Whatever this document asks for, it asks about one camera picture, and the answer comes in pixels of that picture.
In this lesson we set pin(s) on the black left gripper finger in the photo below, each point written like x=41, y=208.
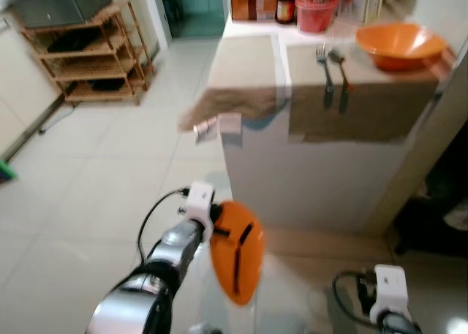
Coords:
x=221, y=234

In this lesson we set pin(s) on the orange plate black strips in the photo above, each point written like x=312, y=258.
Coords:
x=252, y=264

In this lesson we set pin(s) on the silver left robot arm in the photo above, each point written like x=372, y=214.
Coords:
x=157, y=275

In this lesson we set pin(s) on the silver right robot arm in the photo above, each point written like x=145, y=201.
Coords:
x=401, y=325

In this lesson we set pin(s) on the curled white tag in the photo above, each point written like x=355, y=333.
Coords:
x=205, y=131

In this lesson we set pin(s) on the flat white tag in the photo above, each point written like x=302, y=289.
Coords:
x=230, y=123

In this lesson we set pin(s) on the white cabinet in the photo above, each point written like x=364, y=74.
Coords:
x=307, y=180

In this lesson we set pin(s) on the white crumpled rag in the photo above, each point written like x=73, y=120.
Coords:
x=457, y=215

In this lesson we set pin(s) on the brown cloth mat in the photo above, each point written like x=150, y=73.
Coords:
x=245, y=78
x=380, y=107

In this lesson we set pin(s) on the wooden shelf rack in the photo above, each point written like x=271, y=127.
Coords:
x=95, y=67

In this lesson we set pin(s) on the metal fork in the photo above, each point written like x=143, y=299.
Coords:
x=323, y=56

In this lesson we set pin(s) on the metal spoon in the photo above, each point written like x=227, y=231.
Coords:
x=336, y=57

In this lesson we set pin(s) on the teal glass door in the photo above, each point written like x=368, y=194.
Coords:
x=194, y=9

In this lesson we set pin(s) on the brown food package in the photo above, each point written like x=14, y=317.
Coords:
x=252, y=1

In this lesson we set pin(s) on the dark jar red lid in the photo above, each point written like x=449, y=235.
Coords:
x=286, y=5

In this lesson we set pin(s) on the red plastic container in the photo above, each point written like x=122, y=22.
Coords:
x=316, y=14

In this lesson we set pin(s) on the orange bowl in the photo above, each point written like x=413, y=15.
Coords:
x=398, y=45

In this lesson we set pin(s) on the cream printed tin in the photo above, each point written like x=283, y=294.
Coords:
x=362, y=1

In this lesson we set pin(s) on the grey box appliance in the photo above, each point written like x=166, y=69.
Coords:
x=51, y=1

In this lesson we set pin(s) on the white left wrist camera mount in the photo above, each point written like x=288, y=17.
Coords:
x=199, y=206

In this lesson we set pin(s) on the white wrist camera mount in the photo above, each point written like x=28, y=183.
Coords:
x=391, y=294
x=199, y=206

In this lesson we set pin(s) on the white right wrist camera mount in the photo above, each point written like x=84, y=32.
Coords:
x=391, y=294

